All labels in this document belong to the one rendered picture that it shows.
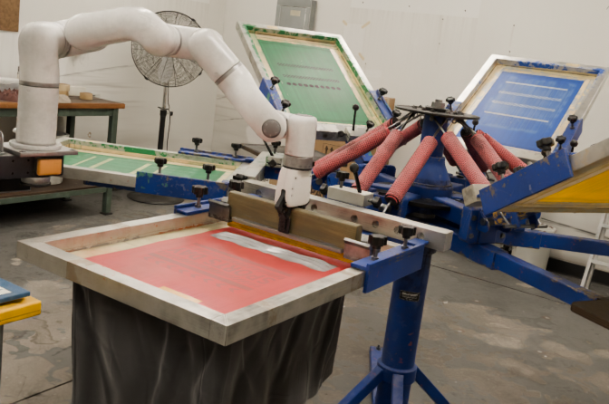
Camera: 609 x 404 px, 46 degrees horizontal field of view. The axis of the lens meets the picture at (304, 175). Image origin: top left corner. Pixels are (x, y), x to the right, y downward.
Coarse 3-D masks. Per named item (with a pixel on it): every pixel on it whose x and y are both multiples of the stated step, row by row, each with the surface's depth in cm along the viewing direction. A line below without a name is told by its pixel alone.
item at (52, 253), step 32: (128, 224) 174; (160, 224) 182; (192, 224) 192; (32, 256) 149; (64, 256) 145; (96, 288) 138; (128, 288) 133; (320, 288) 145; (352, 288) 157; (192, 320) 125; (224, 320) 123; (256, 320) 127
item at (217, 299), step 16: (256, 256) 173; (272, 256) 175; (320, 256) 180; (288, 272) 164; (304, 272) 166; (320, 272) 167; (336, 272) 169; (176, 288) 145; (192, 288) 146; (208, 288) 147; (256, 288) 151; (272, 288) 152; (288, 288) 153; (208, 304) 138; (224, 304) 139; (240, 304) 140
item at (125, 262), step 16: (176, 240) 178; (192, 240) 180; (208, 240) 182; (224, 240) 184; (272, 240) 189; (96, 256) 158; (112, 256) 159; (128, 256) 161; (128, 272) 151; (144, 272) 152; (160, 272) 153; (176, 272) 155
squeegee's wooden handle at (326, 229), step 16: (240, 192) 194; (240, 208) 192; (256, 208) 189; (272, 208) 186; (272, 224) 186; (304, 224) 181; (320, 224) 178; (336, 224) 175; (352, 224) 174; (320, 240) 178; (336, 240) 176
